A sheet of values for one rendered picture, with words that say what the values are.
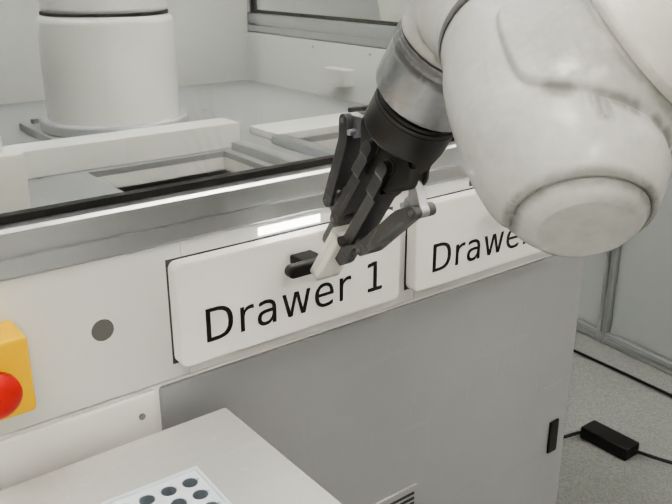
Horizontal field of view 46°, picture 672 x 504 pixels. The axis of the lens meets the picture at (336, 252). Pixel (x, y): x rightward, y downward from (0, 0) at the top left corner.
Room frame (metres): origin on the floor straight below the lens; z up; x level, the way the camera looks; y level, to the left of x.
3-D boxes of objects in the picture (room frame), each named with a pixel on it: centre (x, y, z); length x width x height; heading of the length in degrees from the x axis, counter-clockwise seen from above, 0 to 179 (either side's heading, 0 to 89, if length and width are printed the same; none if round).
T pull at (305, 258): (0.78, 0.03, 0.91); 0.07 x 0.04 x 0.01; 128
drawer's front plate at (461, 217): (0.99, -0.21, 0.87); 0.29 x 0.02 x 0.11; 128
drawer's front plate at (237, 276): (0.80, 0.04, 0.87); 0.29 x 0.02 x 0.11; 128
